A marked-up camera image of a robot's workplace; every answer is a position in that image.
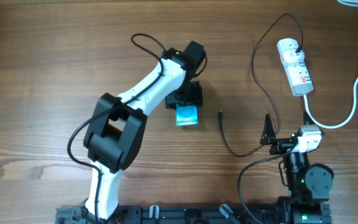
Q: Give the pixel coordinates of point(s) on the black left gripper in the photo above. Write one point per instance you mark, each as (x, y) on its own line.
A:
(196, 98)

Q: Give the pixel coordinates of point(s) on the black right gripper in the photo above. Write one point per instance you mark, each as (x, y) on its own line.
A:
(269, 138)

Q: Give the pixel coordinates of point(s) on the blue screen Galaxy smartphone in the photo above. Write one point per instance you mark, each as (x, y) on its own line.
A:
(186, 115)

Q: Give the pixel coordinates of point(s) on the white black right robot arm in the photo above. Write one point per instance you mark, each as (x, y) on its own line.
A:
(308, 184)

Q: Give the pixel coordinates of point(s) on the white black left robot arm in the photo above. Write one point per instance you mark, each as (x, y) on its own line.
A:
(114, 136)

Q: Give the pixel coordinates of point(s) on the white power strip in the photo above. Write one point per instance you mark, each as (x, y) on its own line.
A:
(298, 77)

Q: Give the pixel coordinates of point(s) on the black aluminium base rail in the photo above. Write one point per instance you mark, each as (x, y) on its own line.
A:
(264, 213)

